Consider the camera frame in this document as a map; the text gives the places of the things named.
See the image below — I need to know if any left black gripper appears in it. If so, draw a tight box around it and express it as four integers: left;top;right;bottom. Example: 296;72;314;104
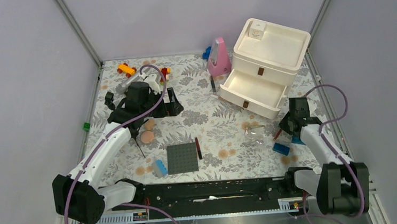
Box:
139;86;183;119

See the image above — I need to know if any brown red makeup pencil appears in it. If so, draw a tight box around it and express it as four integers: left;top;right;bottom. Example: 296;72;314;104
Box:
273;129;282;141

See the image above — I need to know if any clear plastic bag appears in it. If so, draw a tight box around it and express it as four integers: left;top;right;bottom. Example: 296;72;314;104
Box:
244;125;266;145

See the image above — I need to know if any dark red lipstick tube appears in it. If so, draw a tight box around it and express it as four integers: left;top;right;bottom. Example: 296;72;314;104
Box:
195;137;203;160

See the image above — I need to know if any cream three-drawer organizer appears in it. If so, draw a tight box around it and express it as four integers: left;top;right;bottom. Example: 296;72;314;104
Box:
219;18;311;120

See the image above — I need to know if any white cosmetic box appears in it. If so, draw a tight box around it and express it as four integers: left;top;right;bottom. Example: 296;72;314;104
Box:
248;20;267;40

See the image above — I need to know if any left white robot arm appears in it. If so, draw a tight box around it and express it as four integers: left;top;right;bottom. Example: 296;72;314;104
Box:
52;76;184;224

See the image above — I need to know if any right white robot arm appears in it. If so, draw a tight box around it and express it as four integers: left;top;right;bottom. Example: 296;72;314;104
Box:
279;97;369;217

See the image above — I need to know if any small peach makeup sponge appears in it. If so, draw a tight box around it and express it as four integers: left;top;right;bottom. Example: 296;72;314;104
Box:
144;119;155;131

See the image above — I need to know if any round peach makeup sponge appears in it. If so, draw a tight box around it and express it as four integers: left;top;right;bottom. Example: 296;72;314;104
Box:
140;130;155;144

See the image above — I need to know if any blue lego brick right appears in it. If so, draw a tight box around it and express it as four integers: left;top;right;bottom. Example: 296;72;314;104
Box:
291;135;305;145

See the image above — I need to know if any blue lego brick left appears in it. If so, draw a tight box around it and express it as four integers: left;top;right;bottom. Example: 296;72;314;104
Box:
273;143;290;156

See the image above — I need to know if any red yellow toy figure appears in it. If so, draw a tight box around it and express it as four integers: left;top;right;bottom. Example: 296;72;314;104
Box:
161;67;171;80

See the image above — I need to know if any grey lego baseplate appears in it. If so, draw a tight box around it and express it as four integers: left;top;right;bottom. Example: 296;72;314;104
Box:
166;142;199;175

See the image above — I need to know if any grey microphone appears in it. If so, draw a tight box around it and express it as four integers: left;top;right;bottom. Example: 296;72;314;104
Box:
115;73;143;95

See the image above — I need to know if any black mini tripod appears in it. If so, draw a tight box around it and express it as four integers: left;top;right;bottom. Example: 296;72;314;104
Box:
104;91;145;157

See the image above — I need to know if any blue toy brick back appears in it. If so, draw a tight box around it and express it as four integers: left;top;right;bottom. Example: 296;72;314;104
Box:
202;46;212;60

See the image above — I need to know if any orange toy car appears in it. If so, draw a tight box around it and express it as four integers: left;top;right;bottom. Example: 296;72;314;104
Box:
117;62;137;78

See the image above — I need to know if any blue grey lego brick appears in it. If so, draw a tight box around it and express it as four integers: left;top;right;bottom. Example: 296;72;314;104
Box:
152;159;168;178

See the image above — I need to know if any green clip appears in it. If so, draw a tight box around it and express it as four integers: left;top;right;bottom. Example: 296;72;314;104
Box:
83;122;90;132

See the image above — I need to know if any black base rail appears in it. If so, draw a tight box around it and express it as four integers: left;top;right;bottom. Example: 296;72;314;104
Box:
115;177;304;218

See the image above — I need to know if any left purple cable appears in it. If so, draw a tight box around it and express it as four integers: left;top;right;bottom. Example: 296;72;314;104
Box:
51;62;185;224

